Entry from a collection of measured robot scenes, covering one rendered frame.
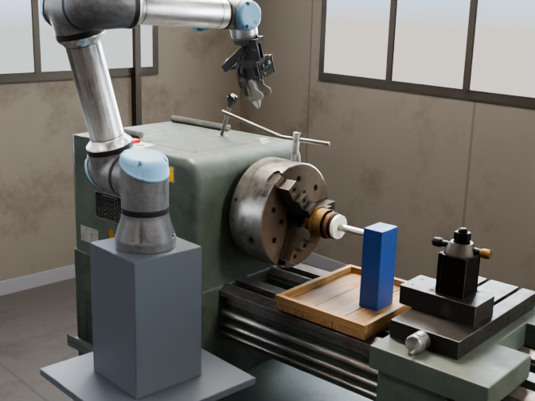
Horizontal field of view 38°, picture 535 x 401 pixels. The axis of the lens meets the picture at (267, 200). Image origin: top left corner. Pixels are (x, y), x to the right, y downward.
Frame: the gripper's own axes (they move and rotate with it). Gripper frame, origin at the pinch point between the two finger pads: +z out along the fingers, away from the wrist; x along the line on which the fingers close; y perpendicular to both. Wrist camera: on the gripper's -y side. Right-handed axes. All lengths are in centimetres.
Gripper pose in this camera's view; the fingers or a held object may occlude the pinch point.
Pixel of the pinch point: (255, 103)
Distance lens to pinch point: 227.3
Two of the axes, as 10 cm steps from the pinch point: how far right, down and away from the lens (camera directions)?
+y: 7.7, 1.1, -6.3
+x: 6.0, -4.5, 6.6
